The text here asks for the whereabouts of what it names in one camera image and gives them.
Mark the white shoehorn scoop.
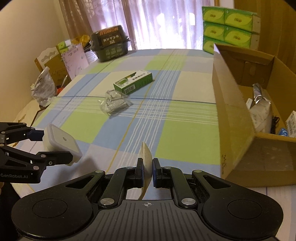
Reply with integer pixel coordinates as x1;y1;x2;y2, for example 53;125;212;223
138;142;152;200

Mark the white square device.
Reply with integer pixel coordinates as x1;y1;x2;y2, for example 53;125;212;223
43;123;82;166

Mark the silver foil bag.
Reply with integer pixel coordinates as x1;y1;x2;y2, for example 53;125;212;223
249;83;273;133

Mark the black audio cable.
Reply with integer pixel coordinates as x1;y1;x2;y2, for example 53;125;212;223
271;115;281;135

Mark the blue dental floss picks box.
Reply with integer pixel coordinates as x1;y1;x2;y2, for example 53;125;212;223
278;128;289;137

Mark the white long toothpaste box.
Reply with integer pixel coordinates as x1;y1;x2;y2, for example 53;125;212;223
285;111;296;138

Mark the white card box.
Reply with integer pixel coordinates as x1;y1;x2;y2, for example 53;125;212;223
246;98;253;109

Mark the crumpled silver bag on chair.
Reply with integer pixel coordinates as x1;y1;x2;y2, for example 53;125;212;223
31;66;57;107

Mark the checkered tablecloth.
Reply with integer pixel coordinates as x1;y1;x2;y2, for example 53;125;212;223
13;49;220;196

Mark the small cardboard box background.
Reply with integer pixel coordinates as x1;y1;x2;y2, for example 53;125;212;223
34;47;71;89

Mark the clear plastic wrapper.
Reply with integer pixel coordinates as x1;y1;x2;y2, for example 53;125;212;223
99;90;132;115

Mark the pink paper sheet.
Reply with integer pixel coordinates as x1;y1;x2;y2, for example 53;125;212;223
61;44;89;80

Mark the green box in plastic wrap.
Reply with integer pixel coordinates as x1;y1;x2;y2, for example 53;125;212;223
113;70;153;95

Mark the brown cardboard box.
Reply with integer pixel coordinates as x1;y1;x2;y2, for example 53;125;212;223
212;44;295;187

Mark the dark green instant noodle bowl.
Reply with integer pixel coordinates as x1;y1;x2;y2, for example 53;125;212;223
90;25;130;62

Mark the green tissue pack stack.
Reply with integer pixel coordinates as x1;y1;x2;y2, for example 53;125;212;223
202;6;261;54

